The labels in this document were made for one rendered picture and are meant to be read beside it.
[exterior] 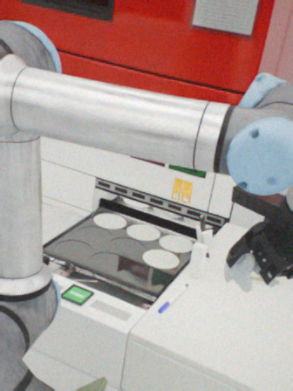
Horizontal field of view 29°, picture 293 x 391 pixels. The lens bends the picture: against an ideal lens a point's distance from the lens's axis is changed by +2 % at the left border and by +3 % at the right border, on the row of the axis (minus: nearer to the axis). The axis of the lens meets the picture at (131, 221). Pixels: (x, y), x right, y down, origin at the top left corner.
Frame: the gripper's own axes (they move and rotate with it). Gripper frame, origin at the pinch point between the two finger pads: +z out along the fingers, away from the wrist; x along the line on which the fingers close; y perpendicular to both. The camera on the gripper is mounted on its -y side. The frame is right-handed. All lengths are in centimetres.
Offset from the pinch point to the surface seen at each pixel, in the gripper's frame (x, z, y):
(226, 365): 4.2, 20.5, 8.7
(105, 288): 4, 55, -29
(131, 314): -5.2, 30.0, -9.2
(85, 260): -1, 49, -35
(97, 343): -12.6, 34.6, -6.9
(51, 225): 4, 71, -63
